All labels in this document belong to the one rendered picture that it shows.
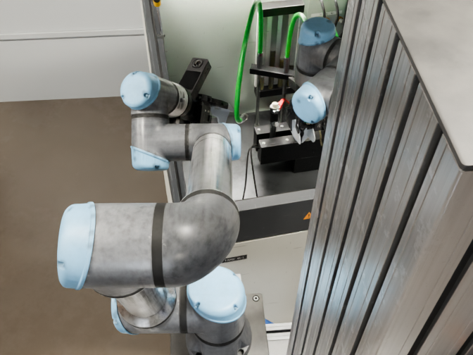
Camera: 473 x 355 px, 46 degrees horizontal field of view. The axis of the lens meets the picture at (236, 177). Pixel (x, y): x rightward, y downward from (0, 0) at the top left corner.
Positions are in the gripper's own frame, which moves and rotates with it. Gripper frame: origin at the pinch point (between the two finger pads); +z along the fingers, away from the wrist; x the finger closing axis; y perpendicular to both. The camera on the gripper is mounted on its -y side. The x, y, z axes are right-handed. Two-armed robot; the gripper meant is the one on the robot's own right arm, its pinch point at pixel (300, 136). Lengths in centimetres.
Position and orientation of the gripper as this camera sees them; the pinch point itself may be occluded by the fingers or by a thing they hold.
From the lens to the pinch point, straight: 146.4
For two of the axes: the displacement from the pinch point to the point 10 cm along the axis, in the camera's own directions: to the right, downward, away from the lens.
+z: -0.1, 6.6, 7.5
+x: 9.8, -1.5, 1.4
